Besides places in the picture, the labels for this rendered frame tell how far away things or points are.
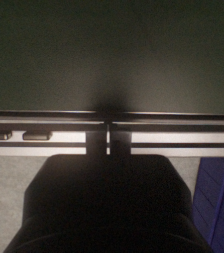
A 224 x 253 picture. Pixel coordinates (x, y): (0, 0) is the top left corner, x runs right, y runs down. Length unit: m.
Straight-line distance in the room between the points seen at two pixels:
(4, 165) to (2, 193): 0.17
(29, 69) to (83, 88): 0.05
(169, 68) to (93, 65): 0.07
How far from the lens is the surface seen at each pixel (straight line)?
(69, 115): 0.18
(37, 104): 0.19
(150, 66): 0.18
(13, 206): 1.20
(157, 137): 0.26
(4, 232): 1.35
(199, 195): 1.08
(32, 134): 0.25
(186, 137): 0.27
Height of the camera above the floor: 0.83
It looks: 73 degrees down
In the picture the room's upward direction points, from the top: 175 degrees clockwise
